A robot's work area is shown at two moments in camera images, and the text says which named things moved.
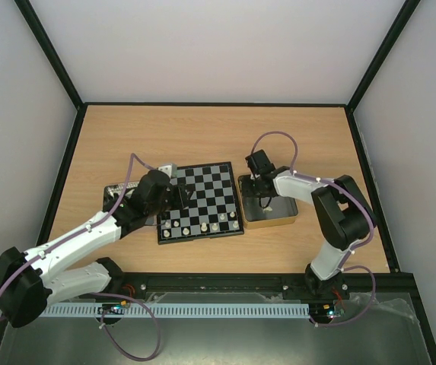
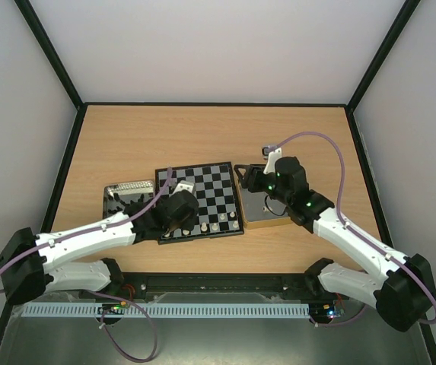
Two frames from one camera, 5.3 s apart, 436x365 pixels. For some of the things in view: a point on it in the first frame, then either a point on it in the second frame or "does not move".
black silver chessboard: x=214 y=208 does not move
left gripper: x=181 y=201 -> x=190 y=223
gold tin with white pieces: x=281 y=210 does not move
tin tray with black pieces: x=112 y=194 does not move
